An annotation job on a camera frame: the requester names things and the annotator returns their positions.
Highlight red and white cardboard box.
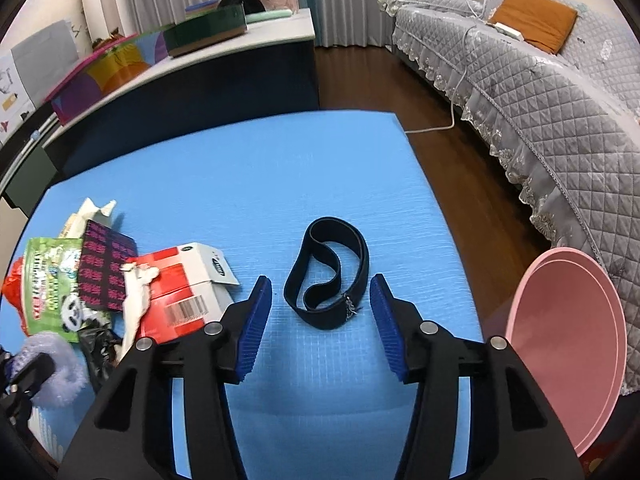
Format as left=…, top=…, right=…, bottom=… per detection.
left=122, top=242, right=240, bottom=341

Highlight colourful box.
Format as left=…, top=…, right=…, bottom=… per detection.
left=45, top=30, right=173, bottom=126

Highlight white and navy coffee table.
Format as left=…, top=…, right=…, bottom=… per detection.
left=42, top=8, right=321, bottom=181

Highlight white tissue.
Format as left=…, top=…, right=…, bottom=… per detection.
left=60, top=198, right=117, bottom=238

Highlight television with grey cover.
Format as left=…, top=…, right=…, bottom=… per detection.
left=0, top=20, right=83, bottom=146

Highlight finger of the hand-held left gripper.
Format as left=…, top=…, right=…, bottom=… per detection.
left=17, top=352, right=57, bottom=401

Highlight black hat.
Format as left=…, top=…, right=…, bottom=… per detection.
left=218, top=0, right=267, bottom=15

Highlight blue foam mat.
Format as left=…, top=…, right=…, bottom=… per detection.
left=0, top=108, right=485, bottom=480

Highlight white power cable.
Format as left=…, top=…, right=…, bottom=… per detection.
left=404, top=0, right=488, bottom=135

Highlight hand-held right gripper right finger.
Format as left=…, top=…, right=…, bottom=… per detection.
left=369, top=273, right=586, bottom=480

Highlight white foam fruit net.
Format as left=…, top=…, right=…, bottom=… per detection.
left=10, top=332, right=88, bottom=408

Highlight orange cushion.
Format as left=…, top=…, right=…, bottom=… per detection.
left=487, top=0, right=579, bottom=56

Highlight dark green basin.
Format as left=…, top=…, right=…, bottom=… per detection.
left=164, top=4, right=248, bottom=59

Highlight red plastic bag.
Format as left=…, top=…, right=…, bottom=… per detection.
left=0, top=256, right=28, bottom=318

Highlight grey quilted sofa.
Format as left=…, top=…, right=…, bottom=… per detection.
left=376, top=0, right=640, bottom=311

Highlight light green rolled mat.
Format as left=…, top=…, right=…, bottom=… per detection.
left=245, top=7, right=293, bottom=23

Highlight white paper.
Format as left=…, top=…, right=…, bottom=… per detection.
left=120, top=260, right=161, bottom=361

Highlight black plastic bag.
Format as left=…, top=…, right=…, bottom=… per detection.
left=77, top=317, right=126, bottom=391

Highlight grey curtains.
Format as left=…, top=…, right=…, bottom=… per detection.
left=117, top=0, right=473, bottom=48

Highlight white power strip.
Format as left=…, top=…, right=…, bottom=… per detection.
left=487, top=21, right=523, bottom=41

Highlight black elastic band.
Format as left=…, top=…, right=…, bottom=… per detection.
left=283, top=217, right=371, bottom=332

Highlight green snack packet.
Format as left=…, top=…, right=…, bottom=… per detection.
left=22, top=236, right=88, bottom=343

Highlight television cabinet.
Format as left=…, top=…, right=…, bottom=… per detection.
left=0, top=110, right=66, bottom=211

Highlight black bag with pink print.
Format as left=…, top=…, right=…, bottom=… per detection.
left=77, top=219, right=138, bottom=313

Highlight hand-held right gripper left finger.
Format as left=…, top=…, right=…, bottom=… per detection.
left=57, top=275, right=273, bottom=480

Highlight pink plastic basin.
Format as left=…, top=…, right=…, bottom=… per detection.
left=504, top=247, right=628, bottom=458

